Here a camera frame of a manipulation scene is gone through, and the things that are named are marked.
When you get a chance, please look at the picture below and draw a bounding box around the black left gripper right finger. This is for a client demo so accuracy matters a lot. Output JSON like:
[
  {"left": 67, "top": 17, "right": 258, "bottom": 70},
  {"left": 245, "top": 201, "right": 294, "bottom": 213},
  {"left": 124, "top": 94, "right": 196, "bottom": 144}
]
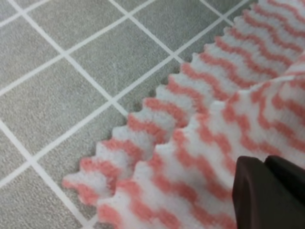
[{"left": 264, "top": 156, "right": 305, "bottom": 203}]

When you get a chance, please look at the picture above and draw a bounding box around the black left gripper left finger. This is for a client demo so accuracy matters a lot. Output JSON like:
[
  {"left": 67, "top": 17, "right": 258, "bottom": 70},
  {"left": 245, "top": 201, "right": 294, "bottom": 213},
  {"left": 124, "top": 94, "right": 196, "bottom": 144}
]
[{"left": 232, "top": 156, "right": 305, "bottom": 229}]

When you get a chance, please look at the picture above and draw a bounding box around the pink wavy striped towel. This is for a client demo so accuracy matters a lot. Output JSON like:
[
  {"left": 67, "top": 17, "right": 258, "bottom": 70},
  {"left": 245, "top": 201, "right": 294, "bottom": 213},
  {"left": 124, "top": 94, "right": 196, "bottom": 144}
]
[{"left": 62, "top": 0, "right": 305, "bottom": 229}]

